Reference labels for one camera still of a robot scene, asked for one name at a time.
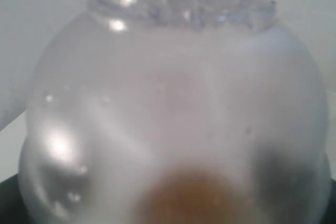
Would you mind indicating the clear glass jar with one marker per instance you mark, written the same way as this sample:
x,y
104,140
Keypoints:
x,y
176,111

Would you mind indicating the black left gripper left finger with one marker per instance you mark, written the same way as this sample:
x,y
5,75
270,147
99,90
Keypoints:
x,y
13,209

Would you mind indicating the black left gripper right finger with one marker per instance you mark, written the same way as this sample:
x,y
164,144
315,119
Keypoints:
x,y
330,214

